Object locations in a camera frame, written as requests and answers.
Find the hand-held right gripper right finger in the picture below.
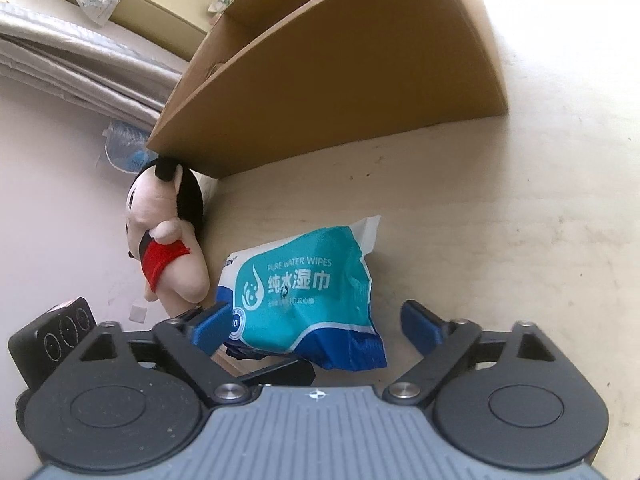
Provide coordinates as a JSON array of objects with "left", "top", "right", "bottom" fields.
[{"left": 385, "top": 300, "right": 556, "bottom": 406}]

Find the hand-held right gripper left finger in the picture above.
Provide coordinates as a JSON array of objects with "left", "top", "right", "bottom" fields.
[{"left": 80, "top": 301, "right": 261, "bottom": 407}]

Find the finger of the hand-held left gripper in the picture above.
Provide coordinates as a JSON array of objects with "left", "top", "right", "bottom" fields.
[{"left": 225, "top": 355, "right": 317, "bottom": 387}]

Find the pink plush doll red skirt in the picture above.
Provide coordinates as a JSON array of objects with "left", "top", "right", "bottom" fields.
[{"left": 125, "top": 157, "right": 210, "bottom": 323}]

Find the clear plastic bag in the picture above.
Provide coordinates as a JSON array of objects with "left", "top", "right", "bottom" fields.
[{"left": 66, "top": 0, "right": 123, "bottom": 28}]

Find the blue wet wipes pack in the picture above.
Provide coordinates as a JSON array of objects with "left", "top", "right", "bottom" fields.
[{"left": 216, "top": 215, "right": 388, "bottom": 372}]

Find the brown cardboard box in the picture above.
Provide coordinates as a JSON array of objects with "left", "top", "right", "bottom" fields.
[{"left": 146, "top": 0, "right": 508, "bottom": 179}]

